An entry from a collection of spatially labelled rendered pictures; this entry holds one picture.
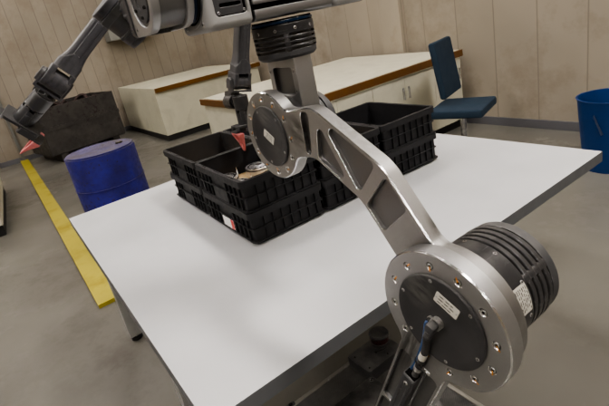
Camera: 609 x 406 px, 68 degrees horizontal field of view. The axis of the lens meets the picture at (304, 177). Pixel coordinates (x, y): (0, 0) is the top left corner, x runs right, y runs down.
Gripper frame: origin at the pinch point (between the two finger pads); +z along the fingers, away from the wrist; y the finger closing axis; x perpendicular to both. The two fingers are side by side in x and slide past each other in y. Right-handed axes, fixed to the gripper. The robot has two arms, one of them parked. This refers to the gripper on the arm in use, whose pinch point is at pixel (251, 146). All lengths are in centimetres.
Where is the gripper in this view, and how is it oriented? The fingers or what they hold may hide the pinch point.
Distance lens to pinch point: 174.3
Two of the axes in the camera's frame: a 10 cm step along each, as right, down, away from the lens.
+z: 1.9, 9.3, 3.2
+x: 5.6, 1.7, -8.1
